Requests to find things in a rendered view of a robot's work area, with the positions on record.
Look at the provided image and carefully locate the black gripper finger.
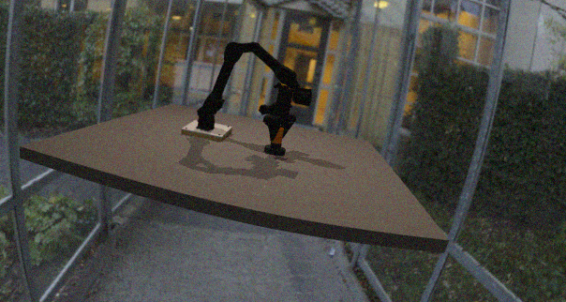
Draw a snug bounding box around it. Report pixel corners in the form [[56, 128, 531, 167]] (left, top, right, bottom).
[[281, 121, 294, 139], [264, 122, 281, 142]]

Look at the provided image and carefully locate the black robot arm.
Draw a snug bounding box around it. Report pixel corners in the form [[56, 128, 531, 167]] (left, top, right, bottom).
[[196, 41, 312, 131]]

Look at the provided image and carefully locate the orange knob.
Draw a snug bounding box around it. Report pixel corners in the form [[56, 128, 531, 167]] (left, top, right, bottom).
[[272, 128, 284, 143]]

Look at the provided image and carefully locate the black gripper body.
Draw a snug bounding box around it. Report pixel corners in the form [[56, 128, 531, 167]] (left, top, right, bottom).
[[262, 100, 296, 126]]

